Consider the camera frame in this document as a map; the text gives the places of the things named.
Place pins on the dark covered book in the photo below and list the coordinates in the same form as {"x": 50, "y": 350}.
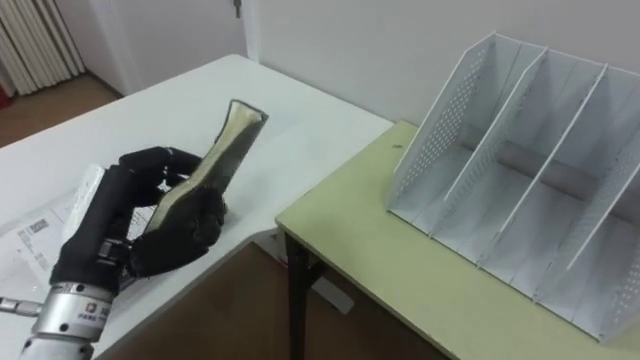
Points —
{"x": 220, "y": 155}

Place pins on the pale green desk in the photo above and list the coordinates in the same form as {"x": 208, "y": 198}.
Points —
{"x": 400, "y": 260}

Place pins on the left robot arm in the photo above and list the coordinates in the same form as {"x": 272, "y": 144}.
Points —
{"x": 67, "y": 320}

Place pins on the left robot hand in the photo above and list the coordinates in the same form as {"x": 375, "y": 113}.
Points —
{"x": 107, "y": 215}

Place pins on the white perforated file rack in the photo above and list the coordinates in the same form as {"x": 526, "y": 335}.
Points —
{"x": 525, "y": 185}

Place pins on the white printed paper sheet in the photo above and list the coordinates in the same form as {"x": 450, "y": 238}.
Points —
{"x": 35, "y": 240}

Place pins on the white table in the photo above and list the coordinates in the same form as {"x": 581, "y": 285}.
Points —
{"x": 165, "y": 135}

